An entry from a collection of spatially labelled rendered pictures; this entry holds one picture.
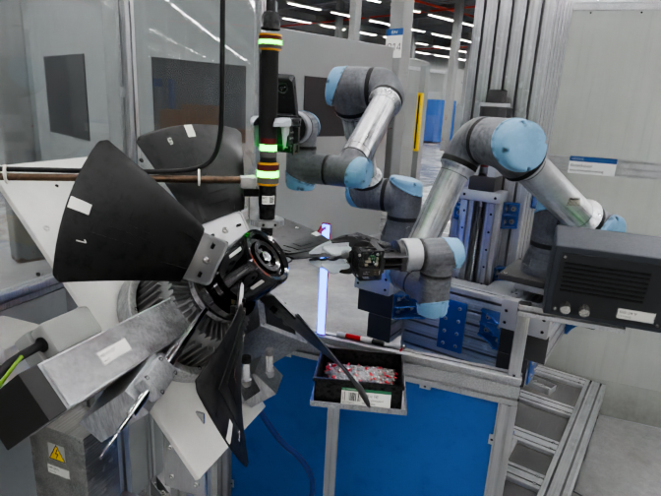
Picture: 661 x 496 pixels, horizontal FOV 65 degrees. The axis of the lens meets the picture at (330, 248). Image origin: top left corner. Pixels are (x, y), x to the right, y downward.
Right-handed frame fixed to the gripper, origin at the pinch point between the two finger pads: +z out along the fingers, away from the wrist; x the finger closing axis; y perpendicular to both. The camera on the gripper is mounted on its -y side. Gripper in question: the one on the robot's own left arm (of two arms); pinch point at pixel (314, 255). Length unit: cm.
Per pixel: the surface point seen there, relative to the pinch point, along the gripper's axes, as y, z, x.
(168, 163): -5.1, 30.4, -19.5
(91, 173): 21, 41, -24
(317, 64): -395, -99, -23
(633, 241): 19, -68, -8
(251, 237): 12.7, 15.9, -9.7
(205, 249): 15.2, 24.5, -8.7
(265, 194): 4.0, 12.0, -15.5
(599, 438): -50, -163, 125
